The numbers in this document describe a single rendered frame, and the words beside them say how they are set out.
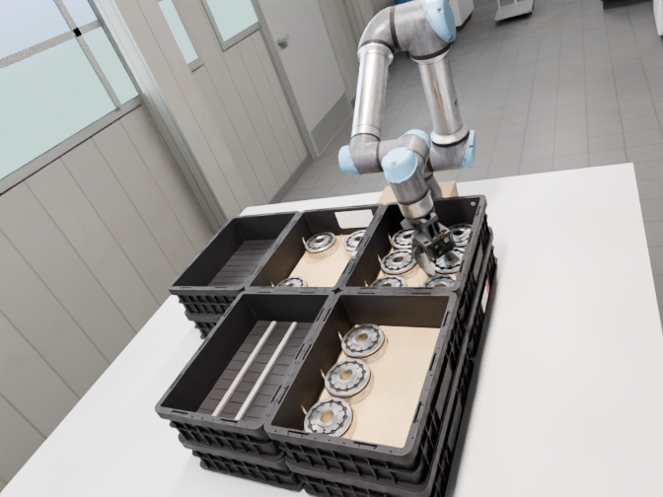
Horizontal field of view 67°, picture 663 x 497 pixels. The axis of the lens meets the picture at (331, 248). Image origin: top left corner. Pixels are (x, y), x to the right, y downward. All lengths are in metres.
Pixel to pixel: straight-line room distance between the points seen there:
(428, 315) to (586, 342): 0.37
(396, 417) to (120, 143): 2.34
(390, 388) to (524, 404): 0.29
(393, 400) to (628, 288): 0.67
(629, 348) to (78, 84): 2.60
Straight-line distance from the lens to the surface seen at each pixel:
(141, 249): 3.02
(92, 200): 2.85
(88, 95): 2.94
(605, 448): 1.14
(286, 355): 1.29
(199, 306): 1.59
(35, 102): 2.76
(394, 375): 1.13
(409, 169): 1.11
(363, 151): 1.24
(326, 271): 1.50
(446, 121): 1.56
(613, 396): 1.21
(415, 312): 1.18
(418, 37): 1.42
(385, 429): 1.05
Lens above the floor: 1.65
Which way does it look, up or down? 31 degrees down
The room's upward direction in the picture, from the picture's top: 22 degrees counter-clockwise
